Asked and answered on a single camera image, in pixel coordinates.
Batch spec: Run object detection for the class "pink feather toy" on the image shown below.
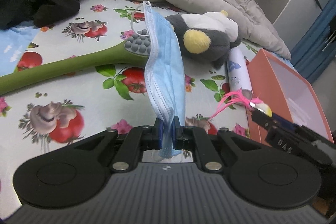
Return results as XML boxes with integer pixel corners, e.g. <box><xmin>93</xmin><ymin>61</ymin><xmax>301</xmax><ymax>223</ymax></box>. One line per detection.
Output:
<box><xmin>208</xmin><ymin>89</ymin><xmax>272</xmax><ymax>121</ymax></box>

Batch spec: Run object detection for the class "blue surgical mask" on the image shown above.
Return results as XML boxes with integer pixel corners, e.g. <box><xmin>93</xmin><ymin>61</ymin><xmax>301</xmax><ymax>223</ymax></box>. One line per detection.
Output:
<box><xmin>139</xmin><ymin>1</ymin><xmax>186</xmax><ymax>159</ymax></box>

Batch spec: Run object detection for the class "pink cardboard box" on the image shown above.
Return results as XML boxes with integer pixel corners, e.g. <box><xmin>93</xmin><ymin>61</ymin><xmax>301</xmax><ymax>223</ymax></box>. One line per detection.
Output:
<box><xmin>247</xmin><ymin>49</ymin><xmax>333</xmax><ymax>141</ymax></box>

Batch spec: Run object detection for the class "floral plastic mat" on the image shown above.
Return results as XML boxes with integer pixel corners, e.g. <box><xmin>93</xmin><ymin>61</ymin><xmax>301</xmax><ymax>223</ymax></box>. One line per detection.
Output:
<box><xmin>1</xmin><ymin>0</ymin><xmax>249</xmax><ymax>218</ymax></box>

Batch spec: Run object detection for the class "white spray can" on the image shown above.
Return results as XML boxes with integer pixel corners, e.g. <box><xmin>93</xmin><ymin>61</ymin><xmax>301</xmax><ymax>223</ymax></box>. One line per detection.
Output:
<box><xmin>227</xmin><ymin>47</ymin><xmax>253</xmax><ymax>99</ymax></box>

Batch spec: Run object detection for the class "blue curtain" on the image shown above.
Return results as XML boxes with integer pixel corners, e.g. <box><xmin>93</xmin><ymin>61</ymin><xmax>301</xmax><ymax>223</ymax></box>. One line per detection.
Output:
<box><xmin>291</xmin><ymin>0</ymin><xmax>336</xmax><ymax>84</ymax></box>

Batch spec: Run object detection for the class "grey white penguin plush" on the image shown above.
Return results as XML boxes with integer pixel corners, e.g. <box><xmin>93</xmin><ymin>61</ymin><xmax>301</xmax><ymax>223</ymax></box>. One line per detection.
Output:
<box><xmin>166</xmin><ymin>10</ymin><xmax>243</xmax><ymax>69</ymax></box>

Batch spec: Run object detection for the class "green massage hammer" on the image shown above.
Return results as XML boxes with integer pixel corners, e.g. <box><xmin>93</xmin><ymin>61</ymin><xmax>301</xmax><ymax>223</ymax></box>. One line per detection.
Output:
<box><xmin>1</xmin><ymin>30</ymin><xmax>151</xmax><ymax>96</ymax></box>

